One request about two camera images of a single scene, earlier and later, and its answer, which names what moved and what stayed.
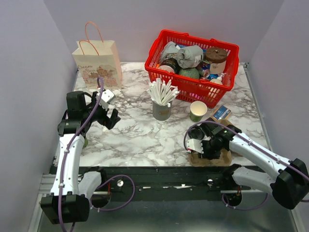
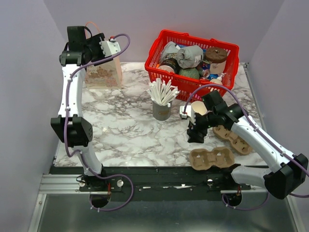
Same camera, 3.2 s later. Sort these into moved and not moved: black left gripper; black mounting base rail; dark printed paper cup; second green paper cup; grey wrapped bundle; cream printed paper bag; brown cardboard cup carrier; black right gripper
Moved: black right gripper; brown cardboard cup carrier; black left gripper
Not moved: dark printed paper cup; cream printed paper bag; grey wrapped bundle; second green paper cup; black mounting base rail
